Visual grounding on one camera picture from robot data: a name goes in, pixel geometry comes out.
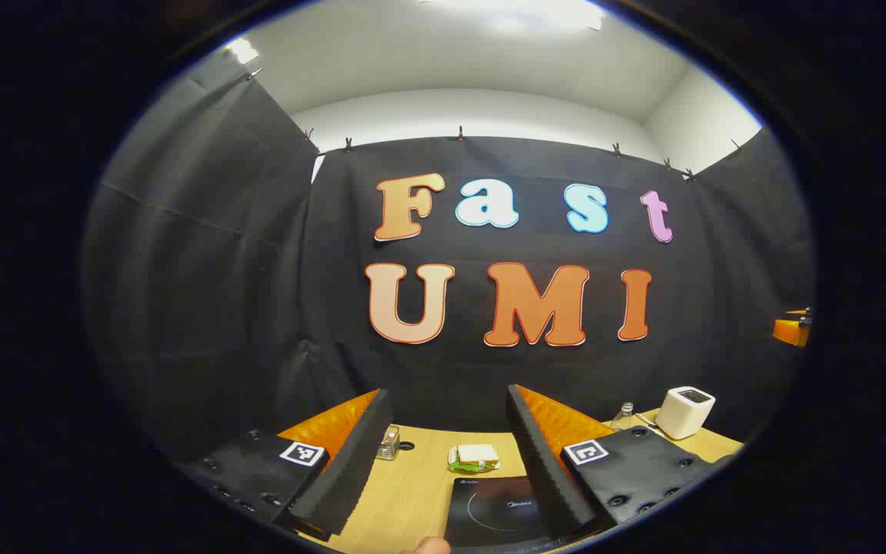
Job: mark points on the white toaster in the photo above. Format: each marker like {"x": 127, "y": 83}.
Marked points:
{"x": 683, "y": 415}

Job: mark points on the small ceiling light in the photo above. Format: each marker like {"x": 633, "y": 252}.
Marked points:
{"x": 242, "y": 51}

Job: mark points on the black induction cooktop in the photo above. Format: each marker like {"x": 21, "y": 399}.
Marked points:
{"x": 489, "y": 512}

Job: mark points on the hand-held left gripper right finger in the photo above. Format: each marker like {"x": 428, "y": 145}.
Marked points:
{"x": 543, "y": 469}

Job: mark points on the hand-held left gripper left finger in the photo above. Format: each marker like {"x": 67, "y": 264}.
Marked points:
{"x": 351, "y": 469}

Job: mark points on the black backdrop cloth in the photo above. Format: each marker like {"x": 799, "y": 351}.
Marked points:
{"x": 258, "y": 269}

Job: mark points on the row of black cloth clips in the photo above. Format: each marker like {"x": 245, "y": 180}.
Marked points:
{"x": 460, "y": 136}

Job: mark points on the large ceiling light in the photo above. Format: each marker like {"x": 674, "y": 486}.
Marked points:
{"x": 543, "y": 11}

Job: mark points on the clear plastic water bottle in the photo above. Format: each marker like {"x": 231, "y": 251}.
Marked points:
{"x": 623, "y": 415}

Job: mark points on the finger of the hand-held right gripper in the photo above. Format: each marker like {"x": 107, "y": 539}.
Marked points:
{"x": 791, "y": 329}

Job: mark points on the sandwich with lettuce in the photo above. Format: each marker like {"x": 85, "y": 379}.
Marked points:
{"x": 475, "y": 455}

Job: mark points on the metal mesh utensil holder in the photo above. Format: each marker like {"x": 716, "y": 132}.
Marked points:
{"x": 388, "y": 445}

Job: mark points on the white spoon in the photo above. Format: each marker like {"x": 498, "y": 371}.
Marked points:
{"x": 647, "y": 420}

